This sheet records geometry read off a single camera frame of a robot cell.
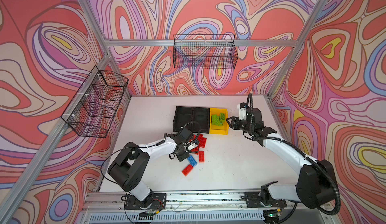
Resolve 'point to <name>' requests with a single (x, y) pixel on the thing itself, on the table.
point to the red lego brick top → (202, 140)
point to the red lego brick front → (187, 170)
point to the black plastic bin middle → (200, 119)
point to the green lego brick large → (215, 120)
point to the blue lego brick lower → (191, 160)
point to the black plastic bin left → (183, 118)
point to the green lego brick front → (222, 118)
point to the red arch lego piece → (196, 149)
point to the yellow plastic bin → (214, 129)
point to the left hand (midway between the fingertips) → (185, 153)
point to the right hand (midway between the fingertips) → (231, 123)
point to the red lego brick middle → (201, 156)
